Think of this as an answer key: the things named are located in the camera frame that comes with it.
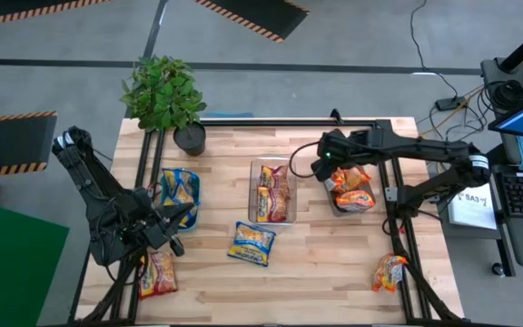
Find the black hazard striped mat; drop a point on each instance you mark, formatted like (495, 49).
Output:
(16, 6)
(7, 141)
(252, 16)

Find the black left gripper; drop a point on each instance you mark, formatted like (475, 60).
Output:
(164, 229)

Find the black power adapter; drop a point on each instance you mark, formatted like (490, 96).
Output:
(450, 103)

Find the grey plastic bin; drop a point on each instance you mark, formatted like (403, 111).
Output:
(334, 208)

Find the teal plastic bin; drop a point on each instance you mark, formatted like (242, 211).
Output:
(198, 195)

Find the green leafy plant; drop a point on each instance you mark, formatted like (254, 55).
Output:
(164, 93)

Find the clear plastic container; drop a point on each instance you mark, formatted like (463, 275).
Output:
(254, 163)

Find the grey equipment cart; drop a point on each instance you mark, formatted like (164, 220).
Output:
(488, 72)

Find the black aluminium frame rail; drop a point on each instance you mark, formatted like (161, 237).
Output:
(143, 150)
(159, 150)
(385, 172)
(266, 122)
(421, 297)

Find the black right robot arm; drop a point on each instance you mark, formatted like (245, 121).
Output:
(425, 147)

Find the black diagonal frame strut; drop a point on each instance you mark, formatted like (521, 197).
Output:
(102, 295)
(438, 302)

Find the orange Maruchan ramen pack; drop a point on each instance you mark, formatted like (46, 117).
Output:
(348, 179)
(388, 271)
(354, 200)

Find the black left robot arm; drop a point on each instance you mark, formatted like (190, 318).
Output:
(86, 172)

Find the white paper sheet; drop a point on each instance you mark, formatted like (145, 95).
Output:
(472, 206)

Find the black desk frame bar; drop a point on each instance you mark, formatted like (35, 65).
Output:
(506, 254)

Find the black plant pot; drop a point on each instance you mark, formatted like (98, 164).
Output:
(190, 141)

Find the green board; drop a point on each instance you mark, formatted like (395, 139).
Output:
(12, 263)

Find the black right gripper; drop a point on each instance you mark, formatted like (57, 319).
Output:
(322, 170)

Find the red Maruchan ramen pack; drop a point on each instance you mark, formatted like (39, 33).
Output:
(274, 176)
(271, 204)
(158, 274)

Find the black caster wheel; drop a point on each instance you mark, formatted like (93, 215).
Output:
(497, 269)

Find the grey metal bracket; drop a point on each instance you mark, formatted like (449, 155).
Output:
(391, 194)

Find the black clamp mount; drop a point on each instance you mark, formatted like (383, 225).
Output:
(335, 115)

